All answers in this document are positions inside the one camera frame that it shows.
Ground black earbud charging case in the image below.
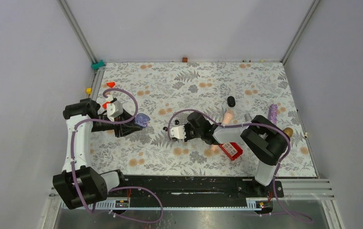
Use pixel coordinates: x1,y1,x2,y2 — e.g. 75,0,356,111
227,96,236,107

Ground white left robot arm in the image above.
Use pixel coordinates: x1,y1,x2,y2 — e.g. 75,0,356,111
53,98,147,209

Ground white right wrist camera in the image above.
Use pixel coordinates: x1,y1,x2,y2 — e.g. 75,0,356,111
170,125,186,140

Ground floral patterned mat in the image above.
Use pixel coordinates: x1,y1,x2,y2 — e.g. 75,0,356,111
90,62,317,177

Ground teal curved block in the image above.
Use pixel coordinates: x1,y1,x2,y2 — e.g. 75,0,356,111
91,60,105,71

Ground red block near gripper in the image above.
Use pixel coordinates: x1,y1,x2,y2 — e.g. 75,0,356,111
102,102,110,109

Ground aluminium frame rail left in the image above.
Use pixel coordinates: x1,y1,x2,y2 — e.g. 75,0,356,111
58,0,106,170

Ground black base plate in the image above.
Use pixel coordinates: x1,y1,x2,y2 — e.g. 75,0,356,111
107,175,284,207

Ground pink cylindrical tube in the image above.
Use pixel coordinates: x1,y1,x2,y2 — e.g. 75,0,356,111
210,109,235,152

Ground lavender earbud charging case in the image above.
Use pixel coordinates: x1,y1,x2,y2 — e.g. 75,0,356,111
134,113,150,128

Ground yellow cube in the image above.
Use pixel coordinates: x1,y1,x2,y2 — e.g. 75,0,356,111
86,88,92,95

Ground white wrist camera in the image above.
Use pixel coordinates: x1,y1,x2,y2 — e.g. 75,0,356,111
170,125,186,140
106,98,124,122

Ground white slotted cable duct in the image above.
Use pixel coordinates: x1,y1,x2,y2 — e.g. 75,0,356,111
60,198,272,212

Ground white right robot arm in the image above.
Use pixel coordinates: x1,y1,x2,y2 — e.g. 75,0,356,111
170,110,293,197

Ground red wedge block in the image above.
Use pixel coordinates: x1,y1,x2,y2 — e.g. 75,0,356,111
106,82,116,88

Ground aluminium frame rail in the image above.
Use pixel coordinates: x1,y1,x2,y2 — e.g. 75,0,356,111
280,0,321,65
58,0,106,170

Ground aluminium frame rail right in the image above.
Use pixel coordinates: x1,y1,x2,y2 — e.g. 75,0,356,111
280,0,321,65

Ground grey microphone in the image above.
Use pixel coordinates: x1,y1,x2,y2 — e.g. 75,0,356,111
244,113,252,123

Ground red plastic bin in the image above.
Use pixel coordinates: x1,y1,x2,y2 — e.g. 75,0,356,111
219,142,243,161

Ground purple glitter microphone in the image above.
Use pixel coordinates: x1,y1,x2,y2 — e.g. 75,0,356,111
268,104,278,125

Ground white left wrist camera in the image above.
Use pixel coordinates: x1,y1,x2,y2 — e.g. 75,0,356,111
106,98,124,122

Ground gold microphone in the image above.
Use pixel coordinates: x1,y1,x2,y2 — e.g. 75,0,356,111
283,127,294,138

